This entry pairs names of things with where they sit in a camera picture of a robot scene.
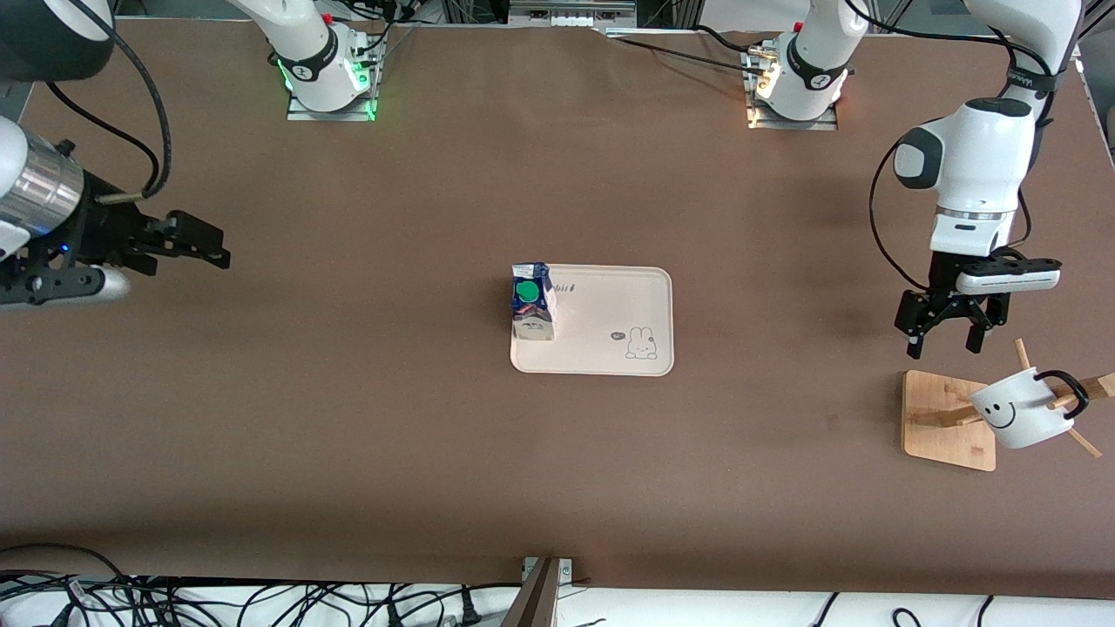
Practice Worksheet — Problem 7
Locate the white smiley mug black handle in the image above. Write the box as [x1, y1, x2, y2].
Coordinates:
[969, 366, 1091, 451]

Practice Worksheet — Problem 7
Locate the blue white milk carton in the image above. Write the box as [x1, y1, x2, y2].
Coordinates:
[509, 261, 558, 342]

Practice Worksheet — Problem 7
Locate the cream rabbit print tray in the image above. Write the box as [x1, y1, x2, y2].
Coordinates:
[510, 264, 676, 377]

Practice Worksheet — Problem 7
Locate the wooden mug tree stand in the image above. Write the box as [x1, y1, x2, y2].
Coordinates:
[902, 338, 1115, 473]

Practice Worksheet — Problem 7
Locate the white power strip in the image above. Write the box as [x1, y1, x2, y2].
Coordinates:
[509, 0, 638, 28]

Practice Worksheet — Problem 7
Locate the dark metal bar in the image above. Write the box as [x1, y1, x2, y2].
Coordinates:
[501, 557, 560, 627]

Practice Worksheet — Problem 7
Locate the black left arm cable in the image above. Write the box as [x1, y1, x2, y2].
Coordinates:
[841, 0, 1059, 293]

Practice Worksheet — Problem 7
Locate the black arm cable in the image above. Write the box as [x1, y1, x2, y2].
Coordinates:
[48, 0, 172, 207]
[841, 0, 1059, 293]

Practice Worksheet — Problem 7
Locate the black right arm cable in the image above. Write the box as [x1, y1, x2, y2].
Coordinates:
[48, 0, 172, 207]

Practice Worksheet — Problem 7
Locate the aluminium arm base plate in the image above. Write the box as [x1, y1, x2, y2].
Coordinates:
[745, 39, 840, 132]
[287, 26, 378, 123]

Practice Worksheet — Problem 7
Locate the thick black looped cable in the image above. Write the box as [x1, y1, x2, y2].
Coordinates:
[0, 543, 133, 603]

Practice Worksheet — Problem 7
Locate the long black table cable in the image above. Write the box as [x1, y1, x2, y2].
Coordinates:
[608, 37, 773, 79]

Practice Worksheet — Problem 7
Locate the silver metal bracket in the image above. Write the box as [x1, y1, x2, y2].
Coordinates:
[521, 556, 575, 586]

